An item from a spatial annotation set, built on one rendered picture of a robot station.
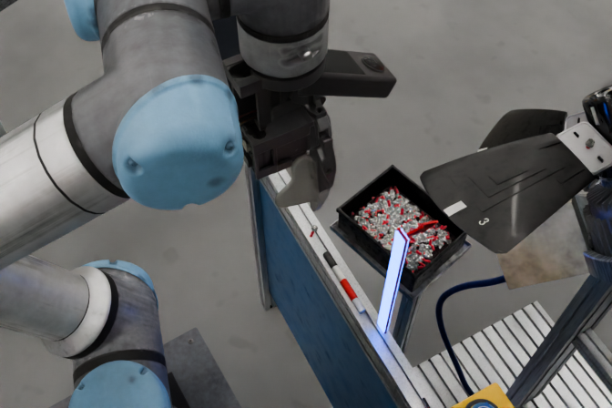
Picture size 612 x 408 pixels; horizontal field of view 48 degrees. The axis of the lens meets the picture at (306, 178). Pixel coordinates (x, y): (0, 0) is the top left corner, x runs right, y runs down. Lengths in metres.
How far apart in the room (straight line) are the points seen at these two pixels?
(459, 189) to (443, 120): 1.65
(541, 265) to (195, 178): 0.95
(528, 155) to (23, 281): 0.76
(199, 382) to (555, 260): 0.63
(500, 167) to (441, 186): 0.10
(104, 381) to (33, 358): 1.47
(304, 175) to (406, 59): 2.28
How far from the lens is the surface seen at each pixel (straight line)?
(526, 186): 1.11
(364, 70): 0.66
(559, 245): 1.27
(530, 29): 3.20
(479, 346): 2.19
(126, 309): 0.92
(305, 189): 0.70
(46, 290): 0.85
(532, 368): 1.91
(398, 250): 1.04
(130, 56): 0.43
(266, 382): 2.17
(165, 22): 0.44
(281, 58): 0.56
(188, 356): 1.14
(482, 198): 1.09
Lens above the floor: 2.05
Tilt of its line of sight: 54 degrees down
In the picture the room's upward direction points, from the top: straight up
